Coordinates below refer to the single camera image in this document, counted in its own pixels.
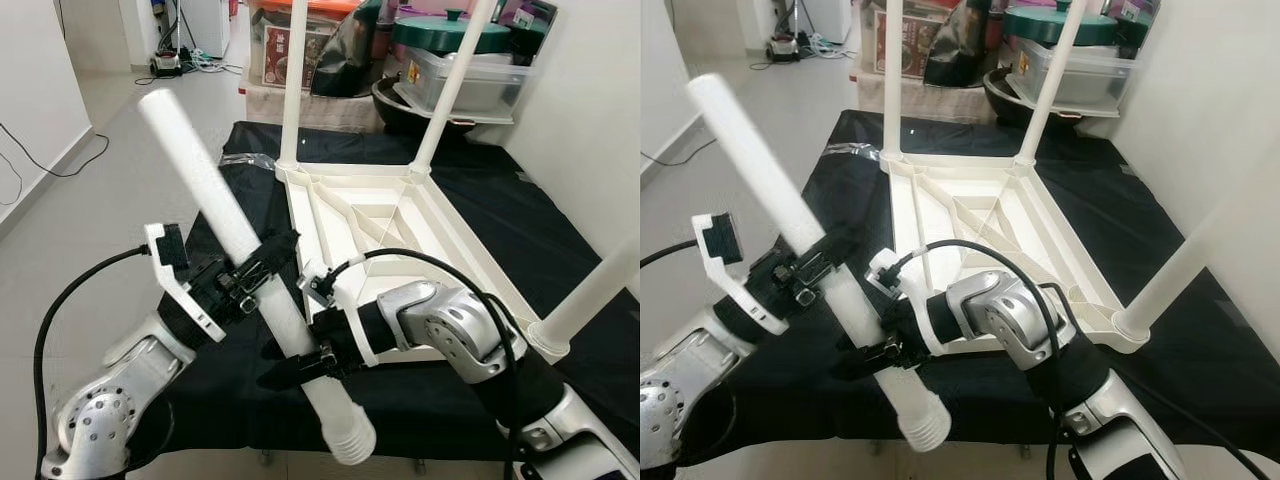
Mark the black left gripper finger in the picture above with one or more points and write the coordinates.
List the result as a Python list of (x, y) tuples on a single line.
[(268, 255), (828, 250)]

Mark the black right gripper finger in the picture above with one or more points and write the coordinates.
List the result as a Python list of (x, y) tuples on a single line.
[(851, 342), (273, 350), (868, 364), (295, 374)]

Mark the white plastic children table top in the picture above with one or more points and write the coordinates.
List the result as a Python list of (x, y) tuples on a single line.
[(1030, 220), (420, 230)]

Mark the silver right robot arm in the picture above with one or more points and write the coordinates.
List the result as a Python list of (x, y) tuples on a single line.
[(1000, 315), (450, 325)]

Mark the clear tape patch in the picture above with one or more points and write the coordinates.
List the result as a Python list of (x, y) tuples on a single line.
[(855, 150), (250, 160)]

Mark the beige ribbed box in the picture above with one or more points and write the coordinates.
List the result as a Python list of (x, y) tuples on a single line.
[(340, 112), (940, 102)]

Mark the storage box with red poster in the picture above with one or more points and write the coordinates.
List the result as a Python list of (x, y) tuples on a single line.
[(275, 55), (920, 45)]

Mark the upright vacuum cleaner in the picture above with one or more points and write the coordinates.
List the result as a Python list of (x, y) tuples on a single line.
[(782, 45), (168, 62)]

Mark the black tablecloth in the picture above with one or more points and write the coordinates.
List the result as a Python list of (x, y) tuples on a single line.
[(580, 200), (1200, 380)]

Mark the black bag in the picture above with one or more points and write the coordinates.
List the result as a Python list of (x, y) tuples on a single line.
[(350, 55), (960, 50)]

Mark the white appliance cabinet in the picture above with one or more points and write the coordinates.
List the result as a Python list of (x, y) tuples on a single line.
[(210, 25)]

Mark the green pot lid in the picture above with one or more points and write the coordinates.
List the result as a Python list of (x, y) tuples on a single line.
[(1040, 25), (430, 32)]

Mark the clear plastic container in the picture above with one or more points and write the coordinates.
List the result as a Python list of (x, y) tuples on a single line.
[(1105, 78), (500, 85)]

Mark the purple and black box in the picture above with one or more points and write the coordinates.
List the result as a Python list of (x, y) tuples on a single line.
[(1135, 20), (535, 25)]

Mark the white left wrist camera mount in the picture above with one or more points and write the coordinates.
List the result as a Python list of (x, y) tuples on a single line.
[(740, 280), (185, 290)]

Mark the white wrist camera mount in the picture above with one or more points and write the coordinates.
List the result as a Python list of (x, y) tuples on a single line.
[(350, 290), (915, 285), (185, 290), (740, 280)]

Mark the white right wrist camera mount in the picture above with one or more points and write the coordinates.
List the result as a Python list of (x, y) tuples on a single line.
[(350, 290), (915, 285)]

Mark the grey folding table frame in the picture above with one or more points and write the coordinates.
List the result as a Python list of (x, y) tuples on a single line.
[(267, 458), (877, 448)]

